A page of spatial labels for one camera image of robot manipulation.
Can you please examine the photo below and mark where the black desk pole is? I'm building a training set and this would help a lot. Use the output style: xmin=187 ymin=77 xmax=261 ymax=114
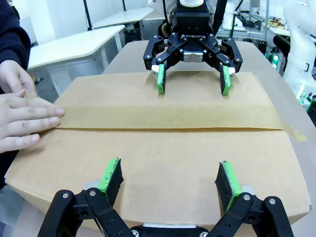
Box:
xmin=83 ymin=0 xmax=92 ymax=31

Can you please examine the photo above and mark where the brown cardboard shipping box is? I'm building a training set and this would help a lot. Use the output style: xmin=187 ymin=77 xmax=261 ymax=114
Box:
xmin=4 ymin=72 xmax=312 ymax=232

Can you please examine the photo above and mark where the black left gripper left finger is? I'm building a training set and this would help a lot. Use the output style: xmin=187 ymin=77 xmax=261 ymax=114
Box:
xmin=37 ymin=158 xmax=135 ymax=237

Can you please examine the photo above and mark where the brown packing tape strip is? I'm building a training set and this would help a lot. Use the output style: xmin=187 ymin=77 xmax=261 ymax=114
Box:
xmin=23 ymin=90 xmax=307 ymax=143

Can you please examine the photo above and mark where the person's right hand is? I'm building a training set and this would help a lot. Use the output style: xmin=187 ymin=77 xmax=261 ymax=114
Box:
xmin=0 ymin=90 xmax=65 ymax=154

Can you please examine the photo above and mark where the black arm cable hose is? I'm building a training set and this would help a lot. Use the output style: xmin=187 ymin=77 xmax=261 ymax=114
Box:
xmin=214 ymin=0 xmax=228 ymax=35

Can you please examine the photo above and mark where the large white desk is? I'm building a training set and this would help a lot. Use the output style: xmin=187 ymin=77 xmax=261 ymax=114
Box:
xmin=26 ymin=24 xmax=126 ymax=75

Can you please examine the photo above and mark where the small black box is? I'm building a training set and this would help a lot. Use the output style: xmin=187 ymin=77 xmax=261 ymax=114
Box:
xmin=258 ymin=40 xmax=268 ymax=55

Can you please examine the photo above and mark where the white desk with tan edge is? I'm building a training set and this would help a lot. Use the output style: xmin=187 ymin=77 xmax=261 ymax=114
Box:
xmin=91 ymin=6 xmax=155 ymax=30

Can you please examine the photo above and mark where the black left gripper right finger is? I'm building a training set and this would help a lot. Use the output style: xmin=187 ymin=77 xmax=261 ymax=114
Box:
xmin=208 ymin=160 xmax=294 ymax=237

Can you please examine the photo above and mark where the person's left hand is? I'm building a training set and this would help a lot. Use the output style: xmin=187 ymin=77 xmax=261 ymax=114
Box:
xmin=0 ymin=60 xmax=38 ymax=97

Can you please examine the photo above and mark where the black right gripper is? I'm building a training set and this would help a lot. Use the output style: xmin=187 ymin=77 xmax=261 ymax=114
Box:
xmin=142 ymin=6 xmax=244 ymax=96

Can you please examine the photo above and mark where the person's left forearm dark sleeve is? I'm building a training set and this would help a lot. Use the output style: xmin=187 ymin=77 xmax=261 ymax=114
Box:
xmin=0 ymin=0 xmax=32 ymax=72

